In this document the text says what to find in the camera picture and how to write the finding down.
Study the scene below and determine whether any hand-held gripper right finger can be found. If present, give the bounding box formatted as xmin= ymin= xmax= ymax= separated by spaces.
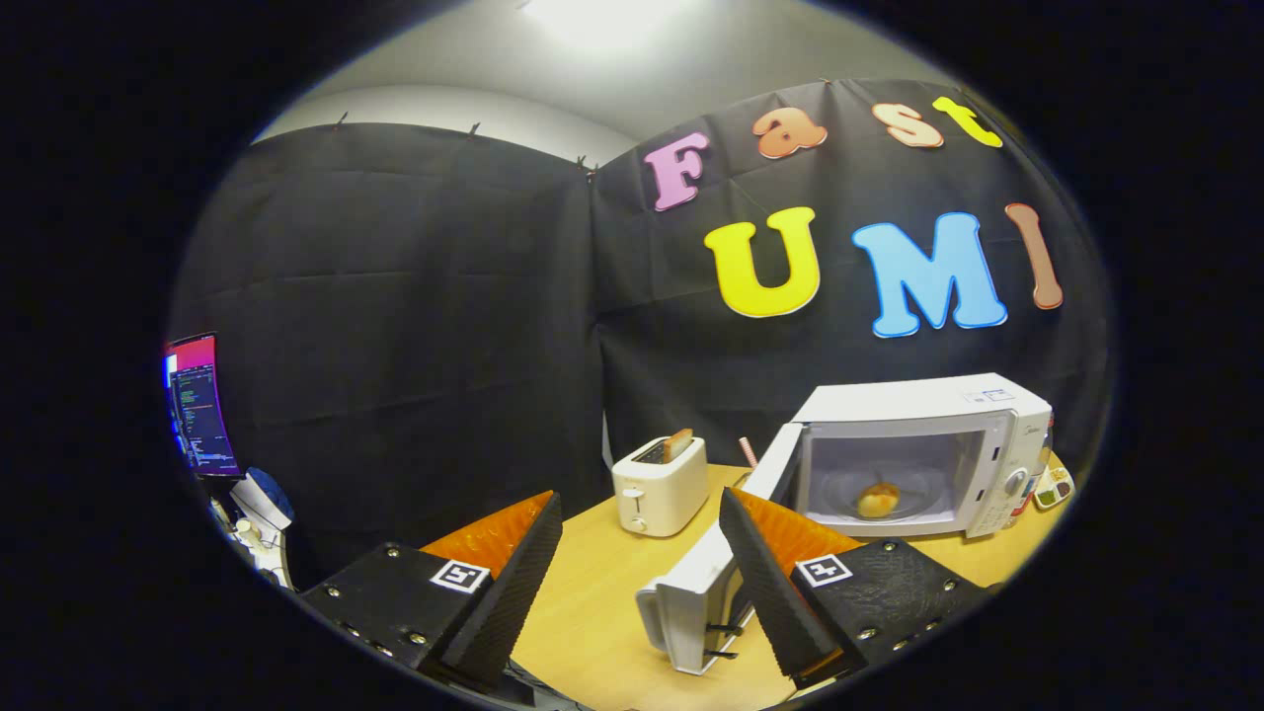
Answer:
xmin=718 ymin=487 xmax=988 ymax=690

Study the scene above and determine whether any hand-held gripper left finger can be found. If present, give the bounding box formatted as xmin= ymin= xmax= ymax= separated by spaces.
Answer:
xmin=299 ymin=491 xmax=564 ymax=692

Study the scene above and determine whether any white microwave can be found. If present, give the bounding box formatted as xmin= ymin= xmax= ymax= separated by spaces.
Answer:
xmin=635 ymin=372 xmax=1055 ymax=677

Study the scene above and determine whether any cream toaster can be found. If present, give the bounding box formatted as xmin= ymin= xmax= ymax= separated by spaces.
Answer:
xmin=611 ymin=435 xmax=710 ymax=538

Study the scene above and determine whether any white and blue device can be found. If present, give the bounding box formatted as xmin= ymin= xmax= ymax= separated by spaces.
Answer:
xmin=210 ymin=467 xmax=295 ymax=591

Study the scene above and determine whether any white divided bean dish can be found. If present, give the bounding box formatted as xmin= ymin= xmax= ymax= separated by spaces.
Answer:
xmin=1032 ymin=464 xmax=1074 ymax=512

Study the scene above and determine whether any computer monitor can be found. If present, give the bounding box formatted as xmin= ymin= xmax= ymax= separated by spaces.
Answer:
xmin=163 ymin=333 xmax=243 ymax=480

